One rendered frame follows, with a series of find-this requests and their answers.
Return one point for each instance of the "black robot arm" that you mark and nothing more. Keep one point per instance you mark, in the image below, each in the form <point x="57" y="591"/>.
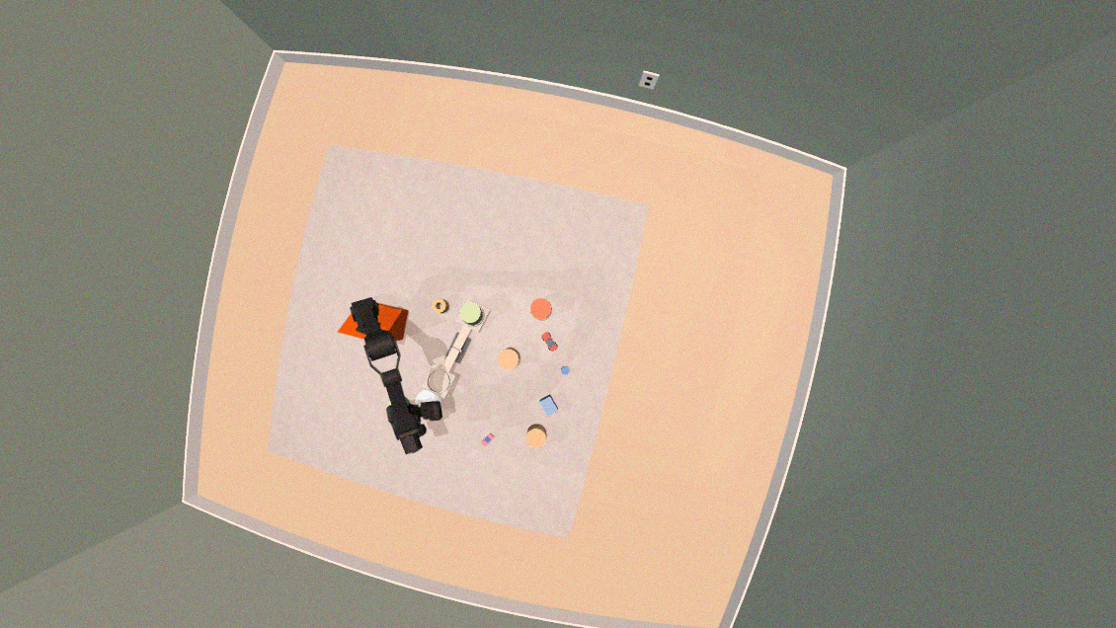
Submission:
<point x="378" y="344"/>

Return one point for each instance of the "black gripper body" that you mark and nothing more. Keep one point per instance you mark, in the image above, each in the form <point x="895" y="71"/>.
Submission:
<point x="432" y="409"/>

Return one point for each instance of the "white round dish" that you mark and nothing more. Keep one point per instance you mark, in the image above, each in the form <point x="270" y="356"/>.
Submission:
<point x="427" y="396"/>

